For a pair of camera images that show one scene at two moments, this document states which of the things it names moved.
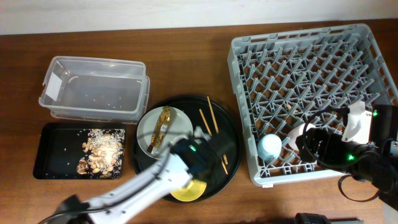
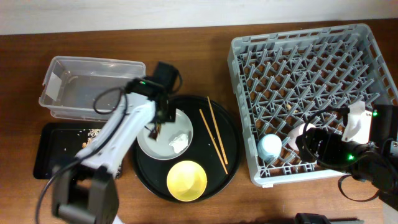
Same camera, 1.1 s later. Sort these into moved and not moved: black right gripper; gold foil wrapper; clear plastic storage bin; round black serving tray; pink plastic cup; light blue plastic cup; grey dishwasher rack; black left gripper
Moved: gold foil wrapper; black left gripper
Not moved: light blue plastic cup; pink plastic cup; clear plastic storage bin; grey dishwasher rack; round black serving tray; black right gripper
